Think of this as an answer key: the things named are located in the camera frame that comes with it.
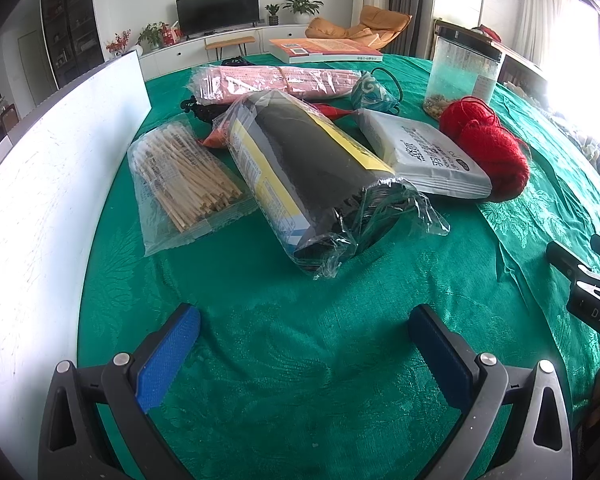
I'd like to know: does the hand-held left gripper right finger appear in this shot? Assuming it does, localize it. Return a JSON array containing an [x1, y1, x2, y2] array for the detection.
[[407, 303, 573, 480]]

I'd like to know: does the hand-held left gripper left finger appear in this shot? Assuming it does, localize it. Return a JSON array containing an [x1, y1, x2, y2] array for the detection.
[[37, 303, 202, 480]]

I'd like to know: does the red yarn ball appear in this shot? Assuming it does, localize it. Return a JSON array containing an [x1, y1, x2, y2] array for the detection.
[[439, 97, 531, 203]]

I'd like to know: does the grey wipes packet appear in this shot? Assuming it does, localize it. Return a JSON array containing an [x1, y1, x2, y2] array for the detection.
[[356, 108, 493, 201]]

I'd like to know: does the black roll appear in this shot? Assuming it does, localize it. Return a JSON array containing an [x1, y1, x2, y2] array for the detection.
[[212, 91, 451, 281]]

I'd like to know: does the shiny green cloth sheet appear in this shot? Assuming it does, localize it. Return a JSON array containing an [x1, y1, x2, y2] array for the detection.
[[380, 54, 600, 361]]

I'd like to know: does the green damask tablecloth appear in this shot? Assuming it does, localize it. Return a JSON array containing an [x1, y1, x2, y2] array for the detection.
[[77, 52, 600, 480]]

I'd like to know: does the bag of wooden cotton swabs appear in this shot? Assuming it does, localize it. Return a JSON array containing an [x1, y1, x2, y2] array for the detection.
[[127, 117, 258, 257]]

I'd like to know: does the white board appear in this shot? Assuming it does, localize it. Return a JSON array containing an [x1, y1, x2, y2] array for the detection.
[[0, 51, 153, 441]]

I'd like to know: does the clear jar with black lid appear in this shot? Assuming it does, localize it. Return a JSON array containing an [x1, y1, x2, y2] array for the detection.
[[422, 22, 505, 121]]

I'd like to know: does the red cloth on chair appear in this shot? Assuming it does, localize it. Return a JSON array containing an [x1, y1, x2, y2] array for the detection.
[[472, 24, 503, 43]]

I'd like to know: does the black lace cloth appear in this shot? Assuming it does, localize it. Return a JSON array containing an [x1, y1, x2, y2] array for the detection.
[[180, 97, 231, 123]]

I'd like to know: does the blue patterned triangular pouch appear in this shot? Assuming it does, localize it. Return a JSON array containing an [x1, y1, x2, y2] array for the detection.
[[351, 71, 403, 113]]

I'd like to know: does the white sheer curtain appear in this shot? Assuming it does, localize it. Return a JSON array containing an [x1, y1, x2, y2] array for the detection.
[[522, 0, 581, 61]]

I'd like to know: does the red fabric piece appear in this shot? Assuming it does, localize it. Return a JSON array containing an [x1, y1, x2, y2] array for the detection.
[[312, 102, 353, 121]]

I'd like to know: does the pink striped packet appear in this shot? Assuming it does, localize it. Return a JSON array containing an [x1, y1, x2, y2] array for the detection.
[[189, 64, 366, 106]]

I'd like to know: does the white television cabinet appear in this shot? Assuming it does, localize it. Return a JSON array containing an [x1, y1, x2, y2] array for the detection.
[[140, 24, 311, 81]]

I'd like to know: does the orange lounge chair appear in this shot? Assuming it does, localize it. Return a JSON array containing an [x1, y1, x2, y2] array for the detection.
[[305, 5, 412, 53]]

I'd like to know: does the red flower bouquet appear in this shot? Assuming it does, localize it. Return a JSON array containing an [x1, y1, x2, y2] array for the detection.
[[106, 30, 131, 56]]

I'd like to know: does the leafy potted plant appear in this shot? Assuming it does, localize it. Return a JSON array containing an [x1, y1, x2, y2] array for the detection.
[[137, 22, 168, 51]]

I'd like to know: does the orange book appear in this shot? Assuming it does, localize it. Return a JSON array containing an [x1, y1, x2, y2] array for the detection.
[[269, 37, 385, 64]]

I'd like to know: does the wooden bench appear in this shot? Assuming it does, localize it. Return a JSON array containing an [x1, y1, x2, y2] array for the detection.
[[205, 36, 257, 61]]

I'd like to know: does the dark glass display cabinet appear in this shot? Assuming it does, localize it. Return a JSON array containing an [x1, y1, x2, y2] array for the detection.
[[40, 0, 106, 88]]

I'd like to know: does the black television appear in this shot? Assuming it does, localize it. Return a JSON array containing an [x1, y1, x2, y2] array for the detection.
[[176, 0, 261, 37]]

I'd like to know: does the large green potted plant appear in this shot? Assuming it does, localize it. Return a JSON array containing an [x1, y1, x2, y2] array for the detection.
[[282, 0, 325, 25]]

